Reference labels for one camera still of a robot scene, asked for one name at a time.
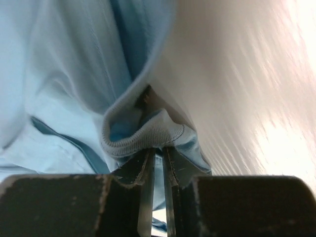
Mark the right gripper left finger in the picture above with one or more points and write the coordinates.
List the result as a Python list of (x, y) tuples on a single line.
[(81, 205)]

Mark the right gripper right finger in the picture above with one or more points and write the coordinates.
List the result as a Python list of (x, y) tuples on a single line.
[(202, 205)]

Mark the light blue t shirt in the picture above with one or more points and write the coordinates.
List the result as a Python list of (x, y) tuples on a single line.
[(74, 86)]

